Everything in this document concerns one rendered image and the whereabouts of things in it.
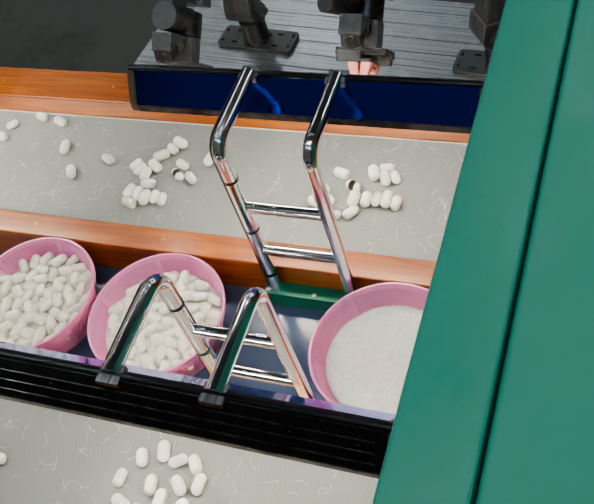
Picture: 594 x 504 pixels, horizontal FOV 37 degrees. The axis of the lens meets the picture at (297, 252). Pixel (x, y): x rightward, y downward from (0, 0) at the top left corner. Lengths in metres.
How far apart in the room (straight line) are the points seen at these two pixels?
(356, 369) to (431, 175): 0.43
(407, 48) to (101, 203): 0.78
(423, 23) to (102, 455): 1.22
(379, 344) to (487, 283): 1.24
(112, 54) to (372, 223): 2.03
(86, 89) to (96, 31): 1.54
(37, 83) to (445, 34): 0.97
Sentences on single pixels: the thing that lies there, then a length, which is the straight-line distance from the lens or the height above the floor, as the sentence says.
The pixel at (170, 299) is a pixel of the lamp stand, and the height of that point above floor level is 1.06.
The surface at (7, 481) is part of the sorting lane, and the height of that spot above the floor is 0.74.
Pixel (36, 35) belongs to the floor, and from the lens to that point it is 3.83.
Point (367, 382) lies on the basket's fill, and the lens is 1.52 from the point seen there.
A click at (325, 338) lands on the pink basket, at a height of 0.74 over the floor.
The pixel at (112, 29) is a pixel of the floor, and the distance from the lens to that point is 3.67.
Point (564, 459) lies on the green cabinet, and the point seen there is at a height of 1.79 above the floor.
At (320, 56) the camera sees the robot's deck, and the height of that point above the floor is 0.67.
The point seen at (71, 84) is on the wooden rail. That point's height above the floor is 0.76.
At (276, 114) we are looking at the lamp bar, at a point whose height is 1.06.
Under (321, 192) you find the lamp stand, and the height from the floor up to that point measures 1.03.
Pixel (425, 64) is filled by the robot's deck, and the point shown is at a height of 0.67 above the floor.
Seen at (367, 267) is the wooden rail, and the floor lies 0.77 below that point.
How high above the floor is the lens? 2.06
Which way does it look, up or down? 51 degrees down
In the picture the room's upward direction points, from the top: 21 degrees counter-clockwise
